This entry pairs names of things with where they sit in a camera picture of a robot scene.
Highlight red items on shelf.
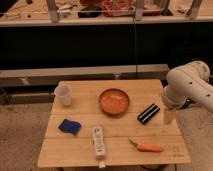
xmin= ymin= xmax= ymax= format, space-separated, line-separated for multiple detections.
xmin=101 ymin=0 xmax=135 ymax=17

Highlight wooden table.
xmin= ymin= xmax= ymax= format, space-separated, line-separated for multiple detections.
xmin=38 ymin=79 xmax=190 ymax=168

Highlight hanging black cable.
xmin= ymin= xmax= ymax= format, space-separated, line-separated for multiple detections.
xmin=132 ymin=15 xmax=139 ymax=80

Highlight blue sponge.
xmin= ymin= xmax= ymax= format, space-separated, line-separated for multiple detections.
xmin=59 ymin=119 xmax=81 ymax=136

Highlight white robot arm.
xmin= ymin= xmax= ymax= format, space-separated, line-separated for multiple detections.
xmin=162 ymin=61 xmax=213 ymax=125

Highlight clear plastic cup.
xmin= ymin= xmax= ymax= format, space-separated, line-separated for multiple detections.
xmin=54 ymin=85 xmax=71 ymax=106

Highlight black white striped box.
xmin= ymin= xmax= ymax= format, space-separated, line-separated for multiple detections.
xmin=137 ymin=103 xmax=160 ymax=124

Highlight white remote controller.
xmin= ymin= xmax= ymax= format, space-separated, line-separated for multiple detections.
xmin=92 ymin=126 xmax=106 ymax=159

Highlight grey metal bench rail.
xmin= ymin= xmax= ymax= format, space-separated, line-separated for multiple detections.
xmin=0 ymin=64 xmax=169 ymax=87

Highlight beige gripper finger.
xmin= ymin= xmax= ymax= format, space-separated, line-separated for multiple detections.
xmin=164 ymin=109 xmax=176 ymax=125

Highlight orange toy carrot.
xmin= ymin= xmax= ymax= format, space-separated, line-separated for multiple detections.
xmin=130 ymin=139 xmax=163 ymax=153

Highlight orange ceramic bowl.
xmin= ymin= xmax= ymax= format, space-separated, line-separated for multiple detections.
xmin=99 ymin=88 xmax=130 ymax=116

